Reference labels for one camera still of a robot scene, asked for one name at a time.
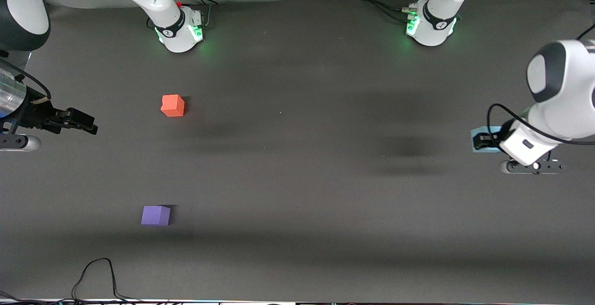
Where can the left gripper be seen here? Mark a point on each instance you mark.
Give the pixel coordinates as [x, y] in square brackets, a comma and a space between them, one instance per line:
[486, 139]

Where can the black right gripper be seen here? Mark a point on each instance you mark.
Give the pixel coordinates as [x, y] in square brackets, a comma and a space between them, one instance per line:
[33, 114]

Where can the light blue foam block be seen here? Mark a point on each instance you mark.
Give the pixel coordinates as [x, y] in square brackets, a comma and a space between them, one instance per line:
[476, 131]

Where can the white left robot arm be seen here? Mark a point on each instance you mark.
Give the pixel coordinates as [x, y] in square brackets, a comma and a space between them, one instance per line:
[565, 86]

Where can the orange foam block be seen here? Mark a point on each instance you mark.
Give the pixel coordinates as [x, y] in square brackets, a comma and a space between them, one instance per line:
[173, 105]

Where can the purple foam block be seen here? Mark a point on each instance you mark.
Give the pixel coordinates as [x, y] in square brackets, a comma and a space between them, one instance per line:
[155, 215]

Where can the dark grey table mat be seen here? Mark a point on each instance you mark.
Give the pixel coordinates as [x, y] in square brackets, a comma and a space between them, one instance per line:
[297, 179]

